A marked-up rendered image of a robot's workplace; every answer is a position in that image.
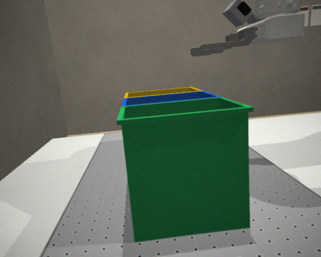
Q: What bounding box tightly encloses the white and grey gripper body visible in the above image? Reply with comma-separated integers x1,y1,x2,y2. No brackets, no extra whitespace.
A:
236,13,305,46

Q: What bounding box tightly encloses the yellow recycle bin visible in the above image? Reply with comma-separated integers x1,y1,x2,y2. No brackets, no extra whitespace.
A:
124,87,202,98

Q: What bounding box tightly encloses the green bin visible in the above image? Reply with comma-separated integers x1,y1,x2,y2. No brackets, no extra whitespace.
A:
117,97,254,242

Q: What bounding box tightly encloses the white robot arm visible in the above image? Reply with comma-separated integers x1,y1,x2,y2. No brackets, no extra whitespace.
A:
222,0,301,27

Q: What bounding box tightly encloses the blue bin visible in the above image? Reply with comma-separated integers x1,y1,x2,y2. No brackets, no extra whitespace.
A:
122,91,220,106

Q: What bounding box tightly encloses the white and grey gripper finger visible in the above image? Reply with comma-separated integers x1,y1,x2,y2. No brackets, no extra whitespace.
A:
191,31,242,57
200,27,258,55

